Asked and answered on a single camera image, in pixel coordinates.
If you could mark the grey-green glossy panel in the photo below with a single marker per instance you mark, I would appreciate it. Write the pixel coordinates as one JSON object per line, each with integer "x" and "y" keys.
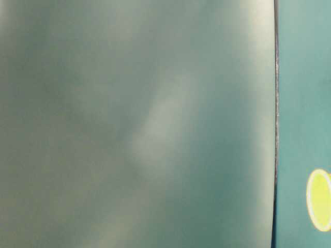
{"x": 137, "y": 123}

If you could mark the yellow-green cup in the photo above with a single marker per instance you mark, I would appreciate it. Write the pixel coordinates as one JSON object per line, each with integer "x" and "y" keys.
{"x": 318, "y": 199}

